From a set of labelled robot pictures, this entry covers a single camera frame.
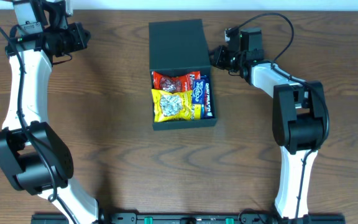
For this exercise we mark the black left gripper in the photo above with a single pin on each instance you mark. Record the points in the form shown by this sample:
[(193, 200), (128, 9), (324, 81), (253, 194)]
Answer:
[(81, 35)]

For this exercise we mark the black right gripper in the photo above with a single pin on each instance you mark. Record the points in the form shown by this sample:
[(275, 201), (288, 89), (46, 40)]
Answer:
[(219, 57)]

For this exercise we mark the blue Eclipse mints box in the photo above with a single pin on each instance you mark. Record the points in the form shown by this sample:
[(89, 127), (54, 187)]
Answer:
[(198, 92)]

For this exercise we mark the dark green gift box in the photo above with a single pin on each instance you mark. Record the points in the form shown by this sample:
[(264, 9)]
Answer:
[(177, 48)]

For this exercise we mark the blue Dairy Milk chocolate bar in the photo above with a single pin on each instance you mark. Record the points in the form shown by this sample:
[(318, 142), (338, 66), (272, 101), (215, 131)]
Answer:
[(207, 110)]

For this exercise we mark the yellow Hacks candy bag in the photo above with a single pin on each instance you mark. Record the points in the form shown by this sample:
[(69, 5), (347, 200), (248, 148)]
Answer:
[(175, 106)]

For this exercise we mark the red Hacks candy bag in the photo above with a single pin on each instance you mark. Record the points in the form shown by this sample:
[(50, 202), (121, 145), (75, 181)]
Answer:
[(175, 84)]

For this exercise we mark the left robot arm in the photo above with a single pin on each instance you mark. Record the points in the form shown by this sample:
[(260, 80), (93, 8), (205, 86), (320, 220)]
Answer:
[(32, 156)]

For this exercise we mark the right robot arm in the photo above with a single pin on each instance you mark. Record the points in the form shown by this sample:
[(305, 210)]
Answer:
[(300, 118)]

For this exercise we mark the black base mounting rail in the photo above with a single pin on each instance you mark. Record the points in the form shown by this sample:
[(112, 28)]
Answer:
[(243, 218)]

